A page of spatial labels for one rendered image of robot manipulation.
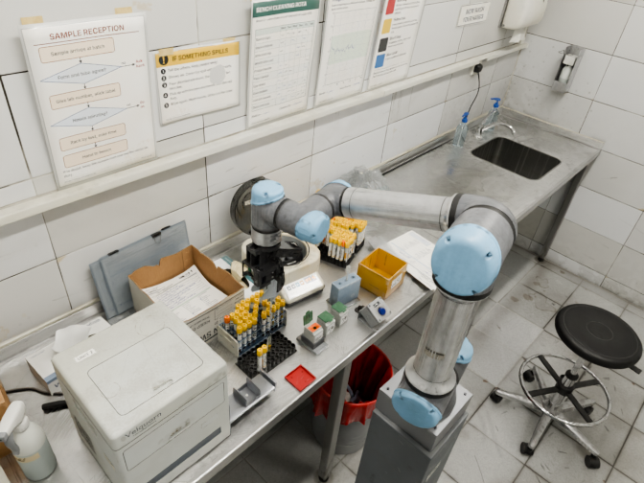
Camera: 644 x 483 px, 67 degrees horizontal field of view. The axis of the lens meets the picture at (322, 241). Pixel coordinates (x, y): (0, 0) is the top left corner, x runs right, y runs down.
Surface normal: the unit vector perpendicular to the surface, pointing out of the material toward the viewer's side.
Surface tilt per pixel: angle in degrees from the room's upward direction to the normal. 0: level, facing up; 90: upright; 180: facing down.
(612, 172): 90
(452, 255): 81
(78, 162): 93
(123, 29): 93
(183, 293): 1
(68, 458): 0
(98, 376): 0
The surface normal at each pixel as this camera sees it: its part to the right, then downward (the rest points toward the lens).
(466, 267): -0.52, 0.34
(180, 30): 0.72, 0.46
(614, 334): 0.09, -0.80
